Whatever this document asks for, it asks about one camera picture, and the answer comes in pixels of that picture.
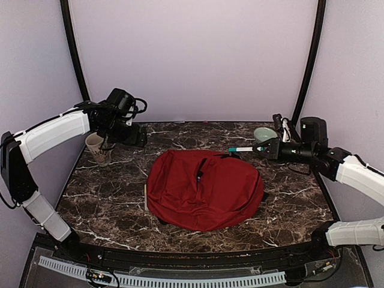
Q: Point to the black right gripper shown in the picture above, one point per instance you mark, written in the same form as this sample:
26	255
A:
273	140

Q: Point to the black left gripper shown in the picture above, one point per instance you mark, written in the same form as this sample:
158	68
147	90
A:
132	140

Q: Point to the white teal marker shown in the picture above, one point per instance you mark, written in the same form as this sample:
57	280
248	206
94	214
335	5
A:
245	149

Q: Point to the red student backpack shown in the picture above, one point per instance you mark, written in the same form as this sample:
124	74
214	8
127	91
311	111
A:
229	192

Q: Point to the pastel yellow pink highlighter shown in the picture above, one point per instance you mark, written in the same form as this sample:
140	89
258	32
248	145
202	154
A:
145	199

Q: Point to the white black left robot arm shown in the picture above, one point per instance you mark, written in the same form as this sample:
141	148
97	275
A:
36	161

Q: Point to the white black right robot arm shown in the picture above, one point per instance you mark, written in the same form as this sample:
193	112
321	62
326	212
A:
345	169

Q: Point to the pale green ceramic bowl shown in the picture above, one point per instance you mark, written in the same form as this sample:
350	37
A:
262	134

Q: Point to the white patterned mug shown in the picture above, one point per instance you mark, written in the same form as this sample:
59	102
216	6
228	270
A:
100	149

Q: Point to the small circuit board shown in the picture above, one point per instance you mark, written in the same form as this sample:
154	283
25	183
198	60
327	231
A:
97	276

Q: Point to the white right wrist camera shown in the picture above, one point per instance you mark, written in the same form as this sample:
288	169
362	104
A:
281	125

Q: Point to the right black frame post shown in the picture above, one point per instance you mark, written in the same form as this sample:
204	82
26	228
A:
311	60

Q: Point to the black frame post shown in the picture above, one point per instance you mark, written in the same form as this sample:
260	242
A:
311	60
72	46

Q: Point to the black front rail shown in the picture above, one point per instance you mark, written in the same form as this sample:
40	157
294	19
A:
197	250

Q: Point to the left black frame post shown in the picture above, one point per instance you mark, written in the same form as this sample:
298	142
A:
72	46

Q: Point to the white slotted cable duct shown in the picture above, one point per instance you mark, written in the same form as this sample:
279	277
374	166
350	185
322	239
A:
148	277

